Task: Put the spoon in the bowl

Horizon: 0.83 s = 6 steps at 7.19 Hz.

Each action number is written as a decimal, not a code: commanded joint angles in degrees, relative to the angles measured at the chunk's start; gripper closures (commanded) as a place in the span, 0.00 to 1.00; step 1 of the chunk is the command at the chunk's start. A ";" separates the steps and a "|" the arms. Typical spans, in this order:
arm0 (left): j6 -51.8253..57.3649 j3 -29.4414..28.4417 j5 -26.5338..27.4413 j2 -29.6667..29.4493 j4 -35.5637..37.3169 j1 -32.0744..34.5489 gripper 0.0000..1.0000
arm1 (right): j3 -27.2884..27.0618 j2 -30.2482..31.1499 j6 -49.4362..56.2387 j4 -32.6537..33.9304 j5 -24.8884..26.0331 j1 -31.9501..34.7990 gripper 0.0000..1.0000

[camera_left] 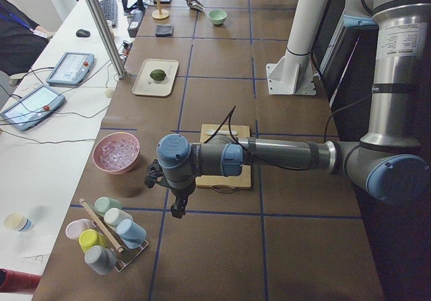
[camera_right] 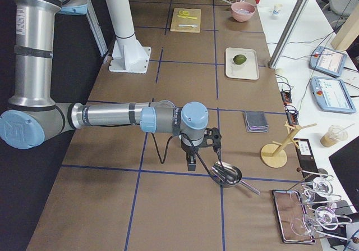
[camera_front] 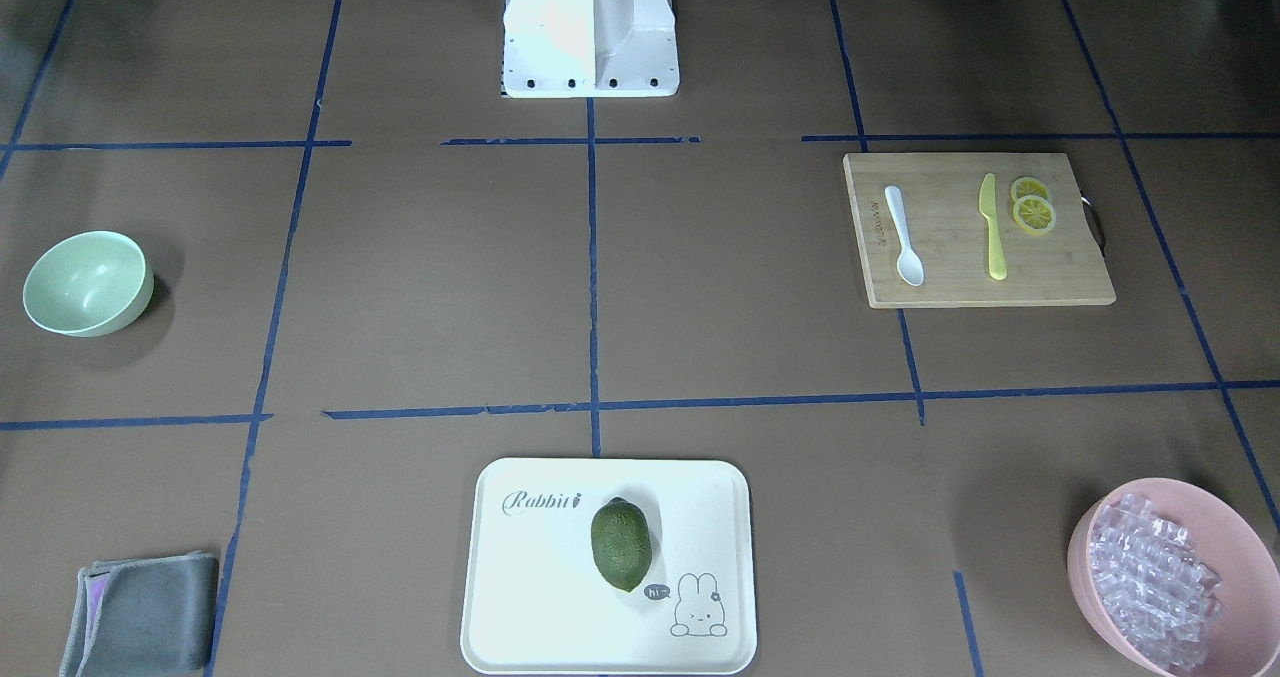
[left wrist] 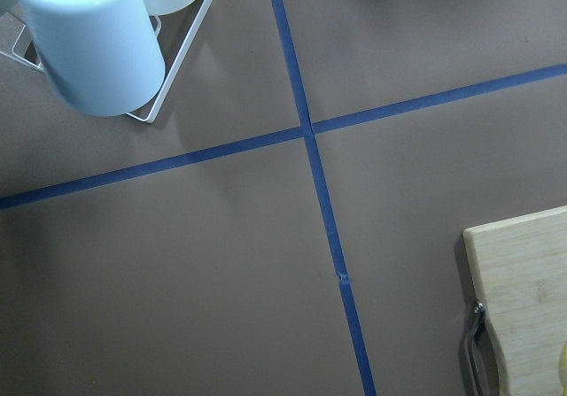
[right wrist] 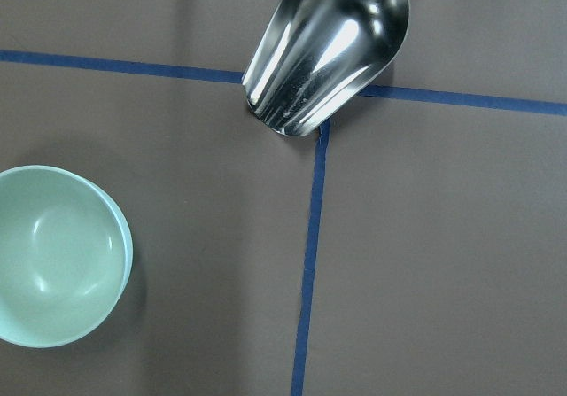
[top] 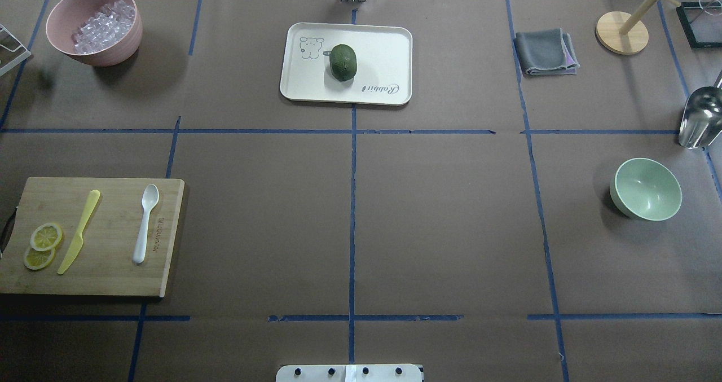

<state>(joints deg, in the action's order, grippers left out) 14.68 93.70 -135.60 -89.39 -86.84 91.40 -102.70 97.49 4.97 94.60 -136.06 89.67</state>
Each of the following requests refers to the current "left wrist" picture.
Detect wooden cutting board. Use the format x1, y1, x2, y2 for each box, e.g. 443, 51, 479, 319
463, 206, 566, 395

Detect metal cutting board handle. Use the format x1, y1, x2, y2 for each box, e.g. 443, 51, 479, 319
465, 299, 488, 396

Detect white wire cup rack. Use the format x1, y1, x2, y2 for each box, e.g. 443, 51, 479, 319
1, 0, 213, 123

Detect light blue cup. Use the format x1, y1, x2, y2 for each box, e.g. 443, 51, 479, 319
19, 0, 165, 117

